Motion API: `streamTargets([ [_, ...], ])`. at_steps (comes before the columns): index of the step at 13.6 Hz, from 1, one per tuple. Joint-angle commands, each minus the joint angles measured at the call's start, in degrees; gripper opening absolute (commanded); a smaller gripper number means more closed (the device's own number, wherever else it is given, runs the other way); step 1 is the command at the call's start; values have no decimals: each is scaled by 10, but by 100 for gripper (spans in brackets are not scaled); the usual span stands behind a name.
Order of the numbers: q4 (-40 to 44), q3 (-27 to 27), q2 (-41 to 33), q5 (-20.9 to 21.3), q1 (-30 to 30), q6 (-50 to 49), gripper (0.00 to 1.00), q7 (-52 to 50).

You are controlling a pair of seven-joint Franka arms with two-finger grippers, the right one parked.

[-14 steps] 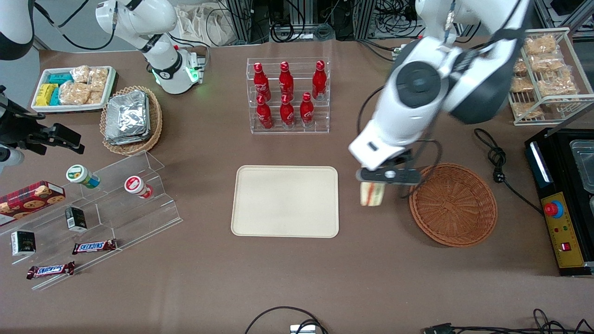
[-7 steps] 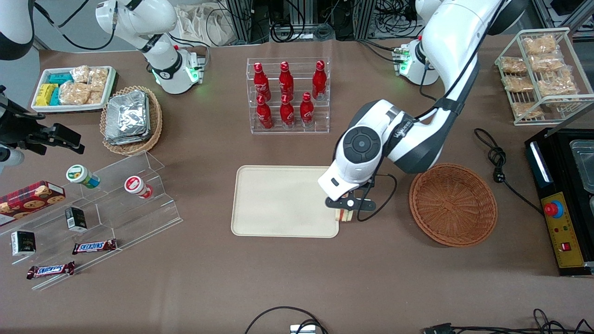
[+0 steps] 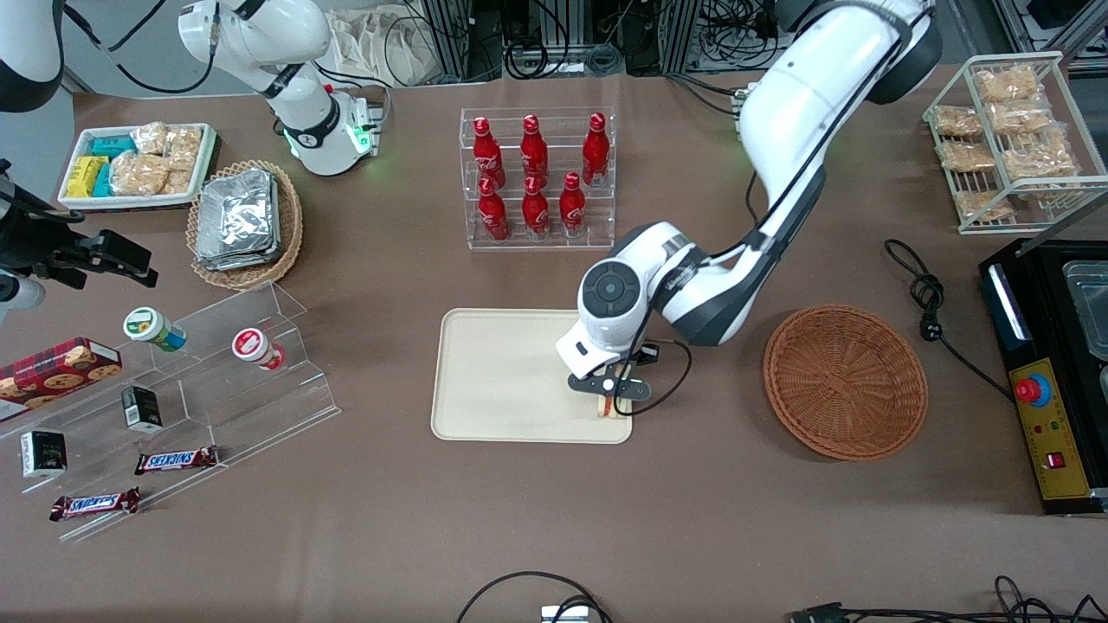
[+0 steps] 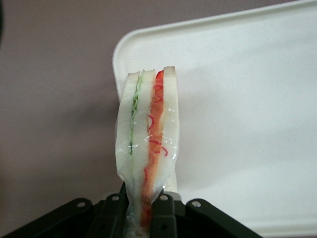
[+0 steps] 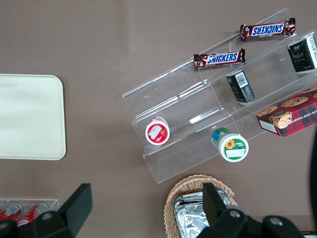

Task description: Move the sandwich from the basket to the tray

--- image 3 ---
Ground clear fried snack bag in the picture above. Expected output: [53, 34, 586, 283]
[973, 65, 1041, 104]
[954, 189, 1015, 222]
[938, 140, 998, 173]
[1002, 130, 1081, 181]
[987, 99, 1055, 137]
[932, 105, 985, 139]

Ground oval wicker basket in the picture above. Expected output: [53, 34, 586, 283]
[185, 159, 305, 291]

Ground green lid yogurt cup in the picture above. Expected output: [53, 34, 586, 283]
[122, 306, 188, 353]

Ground aluminium frame profile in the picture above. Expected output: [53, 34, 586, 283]
[415, 0, 487, 84]

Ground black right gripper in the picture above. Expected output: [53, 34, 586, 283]
[0, 159, 160, 292]

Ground round brown wicker basket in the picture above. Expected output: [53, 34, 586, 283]
[763, 304, 930, 462]

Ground clear acrylic stepped shelf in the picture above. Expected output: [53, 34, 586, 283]
[0, 280, 342, 543]

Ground black background cable bundle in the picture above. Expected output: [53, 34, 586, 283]
[500, 0, 626, 80]

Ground clear plastic container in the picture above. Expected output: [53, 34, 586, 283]
[1061, 258, 1108, 363]

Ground red lid yogurt cup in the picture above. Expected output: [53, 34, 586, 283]
[231, 327, 287, 372]

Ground red cookie box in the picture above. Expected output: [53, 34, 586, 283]
[0, 337, 124, 423]

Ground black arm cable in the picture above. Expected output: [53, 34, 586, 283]
[641, 4, 937, 418]
[62, 0, 219, 96]

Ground clear acrylic bottle rack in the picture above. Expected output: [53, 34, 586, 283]
[459, 106, 616, 252]

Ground white rectangular snack tray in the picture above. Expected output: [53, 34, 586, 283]
[57, 122, 218, 212]

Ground small black white carton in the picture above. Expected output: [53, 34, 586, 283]
[20, 429, 69, 479]

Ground silver foil pack stack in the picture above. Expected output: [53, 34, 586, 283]
[195, 168, 283, 273]

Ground beige cloth bag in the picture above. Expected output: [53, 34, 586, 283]
[327, 7, 435, 87]

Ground white wire rack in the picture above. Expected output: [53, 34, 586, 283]
[921, 51, 1108, 236]

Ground beige plastic tray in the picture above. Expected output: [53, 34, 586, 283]
[430, 308, 634, 446]

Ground black tangled thin cables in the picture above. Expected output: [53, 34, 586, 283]
[844, 575, 1108, 623]

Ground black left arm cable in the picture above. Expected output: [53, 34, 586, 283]
[641, 4, 937, 418]

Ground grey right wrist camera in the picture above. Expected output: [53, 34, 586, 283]
[0, 272, 47, 324]

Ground black power cable with plug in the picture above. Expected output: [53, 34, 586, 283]
[883, 238, 1015, 401]

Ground brown snickers bar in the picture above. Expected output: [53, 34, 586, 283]
[134, 445, 220, 476]
[48, 487, 142, 522]

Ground yellow snack pack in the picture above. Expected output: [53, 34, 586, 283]
[66, 155, 110, 199]

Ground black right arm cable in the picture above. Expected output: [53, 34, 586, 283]
[62, 0, 219, 96]

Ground red cola bottle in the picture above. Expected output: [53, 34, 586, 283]
[521, 176, 551, 240]
[581, 112, 610, 188]
[519, 114, 550, 188]
[558, 172, 588, 237]
[477, 177, 511, 242]
[472, 116, 506, 189]

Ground black looped cable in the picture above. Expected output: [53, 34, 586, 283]
[455, 570, 614, 623]

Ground black yellow control box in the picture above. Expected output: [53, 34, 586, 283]
[978, 237, 1108, 518]

